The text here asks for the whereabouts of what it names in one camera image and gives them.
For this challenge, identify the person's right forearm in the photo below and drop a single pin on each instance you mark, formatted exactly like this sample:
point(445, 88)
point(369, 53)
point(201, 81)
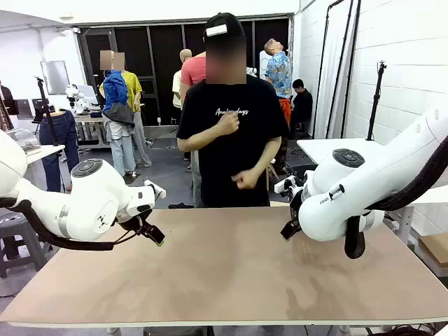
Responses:
point(196, 140)

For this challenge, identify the person's right hand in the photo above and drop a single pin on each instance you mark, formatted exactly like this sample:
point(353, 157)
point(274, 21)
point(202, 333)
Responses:
point(229, 124)

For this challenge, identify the black tripod with camera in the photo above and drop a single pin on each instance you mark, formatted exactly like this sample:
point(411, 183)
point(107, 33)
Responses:
point(47, 108)

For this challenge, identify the black cloth on floor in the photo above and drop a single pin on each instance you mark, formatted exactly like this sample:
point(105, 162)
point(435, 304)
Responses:
point(180, 206)

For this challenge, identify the tall black tripod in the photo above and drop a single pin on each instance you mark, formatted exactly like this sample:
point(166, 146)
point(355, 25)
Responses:
point(375, 105)

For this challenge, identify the person body black t-shirt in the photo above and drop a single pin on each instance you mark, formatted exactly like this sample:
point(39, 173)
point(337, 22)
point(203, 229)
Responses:
point(227, 157)

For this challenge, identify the person's left hand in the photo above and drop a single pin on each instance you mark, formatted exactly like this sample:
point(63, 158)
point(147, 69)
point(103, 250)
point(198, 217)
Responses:
point(248, 179)

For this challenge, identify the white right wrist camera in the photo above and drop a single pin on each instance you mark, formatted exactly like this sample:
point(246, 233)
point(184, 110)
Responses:
point(281, 185)

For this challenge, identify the black cap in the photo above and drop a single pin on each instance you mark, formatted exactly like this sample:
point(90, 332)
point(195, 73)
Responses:
point(225, 21)

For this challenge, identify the grey wall board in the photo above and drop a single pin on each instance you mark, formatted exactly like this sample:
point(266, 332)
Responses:
point(54, 77)

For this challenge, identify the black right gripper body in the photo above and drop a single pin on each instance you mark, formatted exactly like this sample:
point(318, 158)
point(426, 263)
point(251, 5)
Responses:
point(295, 208)

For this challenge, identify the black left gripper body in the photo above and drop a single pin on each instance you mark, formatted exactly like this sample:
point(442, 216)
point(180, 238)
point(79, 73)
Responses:
point(132, 224)

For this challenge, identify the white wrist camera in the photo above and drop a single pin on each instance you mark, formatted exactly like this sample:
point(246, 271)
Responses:
point(155, 189)
point(281, 185)

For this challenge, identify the cardboard box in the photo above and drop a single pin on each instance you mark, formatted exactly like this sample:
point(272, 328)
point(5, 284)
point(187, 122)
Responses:
point(435, 248)

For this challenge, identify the person's left forearm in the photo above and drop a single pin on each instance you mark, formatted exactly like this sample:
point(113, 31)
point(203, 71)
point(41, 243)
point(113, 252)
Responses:
point(267, 154)

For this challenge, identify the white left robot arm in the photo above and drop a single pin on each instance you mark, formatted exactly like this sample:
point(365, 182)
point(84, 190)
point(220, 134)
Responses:
point(87, 210)

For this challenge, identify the white side table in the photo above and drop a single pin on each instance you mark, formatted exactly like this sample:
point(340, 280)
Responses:
point(43, 150)

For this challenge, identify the mannequin in floral shirt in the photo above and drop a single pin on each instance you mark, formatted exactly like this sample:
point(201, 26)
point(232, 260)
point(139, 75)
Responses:
point(280, 73)

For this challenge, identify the white device on cap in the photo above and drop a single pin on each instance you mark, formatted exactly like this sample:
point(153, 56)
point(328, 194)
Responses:
point(217, 31)

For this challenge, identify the black pipe backdrop frame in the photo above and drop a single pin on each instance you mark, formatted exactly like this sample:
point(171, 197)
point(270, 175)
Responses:
point(327, 70)

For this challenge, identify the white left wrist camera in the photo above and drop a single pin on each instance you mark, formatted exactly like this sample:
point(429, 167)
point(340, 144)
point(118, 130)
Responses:
point(155, 189)

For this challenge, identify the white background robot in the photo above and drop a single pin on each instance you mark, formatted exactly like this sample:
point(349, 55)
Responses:
point(74, 92)

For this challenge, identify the grey plastic stool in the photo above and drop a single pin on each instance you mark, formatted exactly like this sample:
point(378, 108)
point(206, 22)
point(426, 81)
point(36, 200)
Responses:
point(21, 231)

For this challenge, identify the seated person in black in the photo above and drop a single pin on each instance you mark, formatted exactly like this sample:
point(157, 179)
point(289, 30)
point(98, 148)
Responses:
point(302, 105)

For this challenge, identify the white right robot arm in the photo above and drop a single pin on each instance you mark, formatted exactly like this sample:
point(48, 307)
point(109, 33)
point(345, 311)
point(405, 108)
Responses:
point(350, 196)

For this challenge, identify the bald mannequin cream shirt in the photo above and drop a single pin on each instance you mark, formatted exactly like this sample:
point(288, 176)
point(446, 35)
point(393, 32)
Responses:
point(178, 87)

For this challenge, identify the white curtain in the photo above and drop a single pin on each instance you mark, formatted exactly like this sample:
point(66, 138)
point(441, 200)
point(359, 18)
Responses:
point(336, 70)

